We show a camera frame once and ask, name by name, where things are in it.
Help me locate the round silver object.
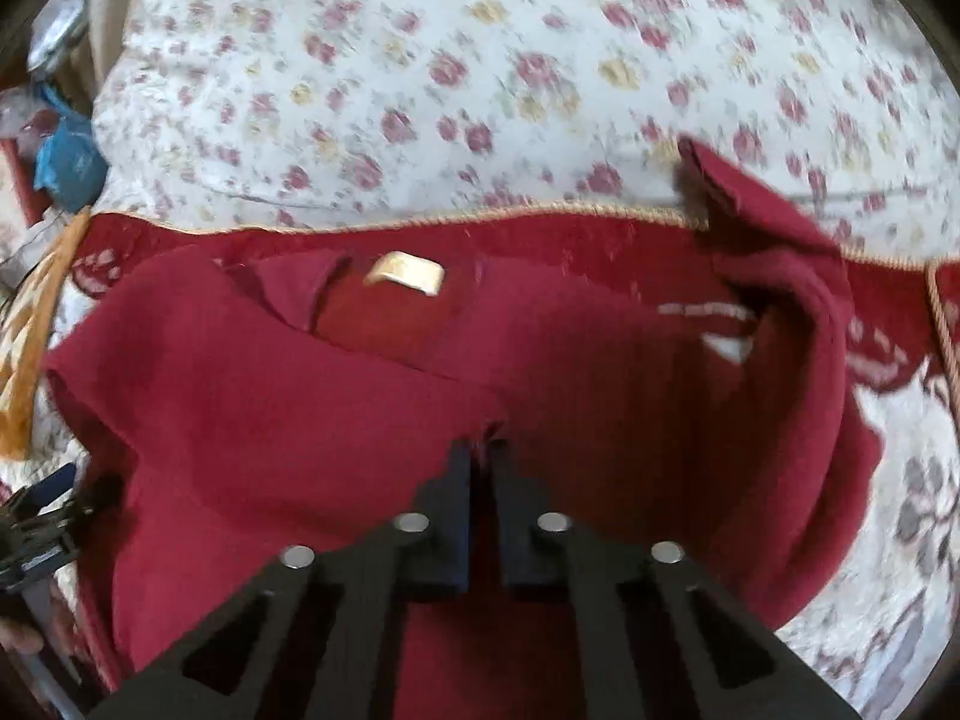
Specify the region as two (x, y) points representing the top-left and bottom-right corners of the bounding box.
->
(26, 0), (92, 73)

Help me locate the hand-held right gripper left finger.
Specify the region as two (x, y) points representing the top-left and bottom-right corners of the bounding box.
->
(86, 439), (473, 720)

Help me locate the red and cream patterned blanket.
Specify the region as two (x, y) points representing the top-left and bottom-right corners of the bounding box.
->
(0, 204), (960, 720)

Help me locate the person's left hand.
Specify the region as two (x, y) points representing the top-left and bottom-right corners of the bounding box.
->
(0, 603), (44, 655)

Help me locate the floral white duvet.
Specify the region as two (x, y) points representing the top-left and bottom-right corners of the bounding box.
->
(90, 0), (960, 245)

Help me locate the blue plastic bag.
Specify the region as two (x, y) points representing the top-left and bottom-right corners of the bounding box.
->
(33, 86), (107, 212)

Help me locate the dark red knit garment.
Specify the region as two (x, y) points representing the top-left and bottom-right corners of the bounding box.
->
(43, 136), (883, 695)

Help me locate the orange patterned cloth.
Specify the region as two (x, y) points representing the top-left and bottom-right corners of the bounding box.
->
(0, 210), (92, 460)

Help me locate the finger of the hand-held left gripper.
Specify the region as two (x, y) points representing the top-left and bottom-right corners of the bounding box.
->
(0, 474), (125, 593)
(6, 463), (80, 520)

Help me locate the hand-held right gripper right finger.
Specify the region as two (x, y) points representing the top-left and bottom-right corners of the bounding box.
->
(490, 438), (863, 720)

